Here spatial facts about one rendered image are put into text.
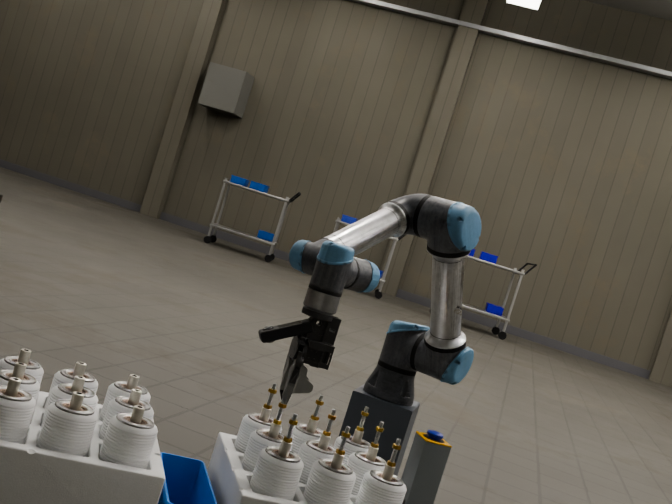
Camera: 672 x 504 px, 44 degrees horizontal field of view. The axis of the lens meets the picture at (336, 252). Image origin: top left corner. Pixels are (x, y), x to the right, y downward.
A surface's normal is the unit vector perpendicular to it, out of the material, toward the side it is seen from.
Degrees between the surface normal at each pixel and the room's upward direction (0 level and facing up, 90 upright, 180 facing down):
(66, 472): 90
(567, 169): 90
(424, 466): 90
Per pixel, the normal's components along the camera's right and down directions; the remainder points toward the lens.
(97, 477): 0.27, 0.11
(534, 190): -0.22, -0.04
